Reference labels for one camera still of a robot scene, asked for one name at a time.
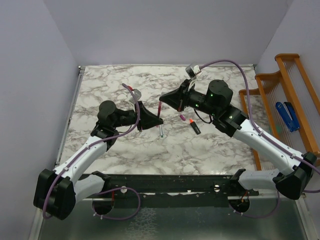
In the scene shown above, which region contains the aluminium frame rail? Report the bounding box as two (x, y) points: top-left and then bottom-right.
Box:
(28, 66), (86, 240)

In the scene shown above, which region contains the wooden rack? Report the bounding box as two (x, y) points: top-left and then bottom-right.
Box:
(239, 53), (320, 157)

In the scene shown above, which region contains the white pen green tip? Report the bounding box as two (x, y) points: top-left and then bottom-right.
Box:
(159, 125), (164, 138)

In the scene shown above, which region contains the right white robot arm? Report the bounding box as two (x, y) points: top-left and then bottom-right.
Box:
(159, 79), (317, 200)

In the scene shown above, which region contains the black orange highlighter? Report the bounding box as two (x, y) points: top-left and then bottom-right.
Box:
(189, 118), (201, 135)

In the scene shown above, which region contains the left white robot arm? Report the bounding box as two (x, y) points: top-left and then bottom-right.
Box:
(33, 100), (164, 220)

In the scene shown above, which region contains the red ink pen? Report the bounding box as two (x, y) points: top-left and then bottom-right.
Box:
(157, 101), (162, 118)

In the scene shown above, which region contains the blue stapler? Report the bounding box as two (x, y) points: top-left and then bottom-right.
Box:
(275, 101), (300, 133)

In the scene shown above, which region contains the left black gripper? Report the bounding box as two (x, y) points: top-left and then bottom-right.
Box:
(112, 100), (164, 132)

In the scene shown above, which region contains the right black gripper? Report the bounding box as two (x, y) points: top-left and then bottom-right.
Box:
(160, 79), (218, 117)

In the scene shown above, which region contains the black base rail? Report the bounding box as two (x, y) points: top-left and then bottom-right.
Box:
(88, 174), (259, 208)

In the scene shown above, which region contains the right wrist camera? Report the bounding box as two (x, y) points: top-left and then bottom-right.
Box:
(185, 64), (202, 79)

